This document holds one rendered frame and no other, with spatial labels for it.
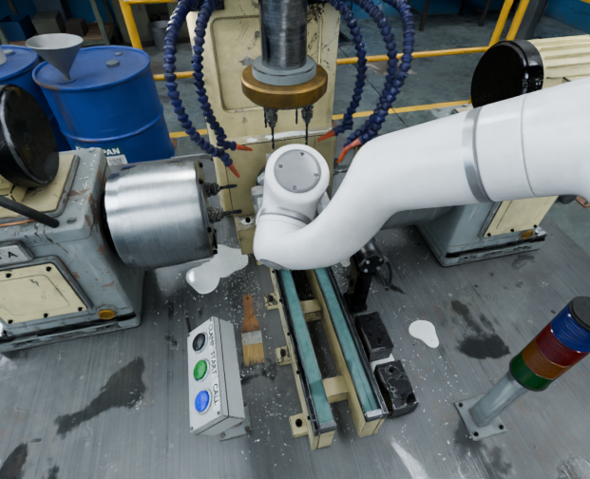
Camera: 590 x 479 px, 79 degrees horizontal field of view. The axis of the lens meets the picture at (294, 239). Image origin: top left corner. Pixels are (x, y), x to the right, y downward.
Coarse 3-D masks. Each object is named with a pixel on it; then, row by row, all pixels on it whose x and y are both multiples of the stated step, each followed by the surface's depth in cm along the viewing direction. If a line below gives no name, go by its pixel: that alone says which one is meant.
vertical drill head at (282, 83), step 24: (264, 0) 62; (288, 0) 61; (264, 24) 65; (288, 24) 63; (264, 48) 68; (288, 48) 66; (264, 72) 69; (288, 72) 68; (312, 72) 70; (264, 96) 69; (288, 96) 68; (312, 96) 70; (264, 120) 85
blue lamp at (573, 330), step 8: (568, 304) 50; (560, 312) 52; (568, 312) 49; (552, 320) 53; (560, 320) 51; (568, 320) 49; (552, 328) 52; (560, 328) 50; (568, 328) 49; (576, 328) 48; (560, 336) 51; (568, 336) 49; (576, 336) 49; (584, 336) 48; (568, 344) 50; (576, 344) 49; (584, 344) 49; (584, 352) 50
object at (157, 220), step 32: (192, 160) 83; (128, 192) 75; (160, 192) 76; (192, 192) 77; (128, 224) 75; (160, 224) 76; (192, 224) 77; (128, 256) 79; (160, 256) 80; (192, 256) 83
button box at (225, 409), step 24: (192, 336) 64; (216, 336) 60; (192, 360) 61; (216, 360) 57; (192, 384) 58; (216, 384) 55; (240, 384) 58; (192, 408) 56; (216, 408) 53; (240, 408) 55; (192, 432) 54; (216, 432) 56
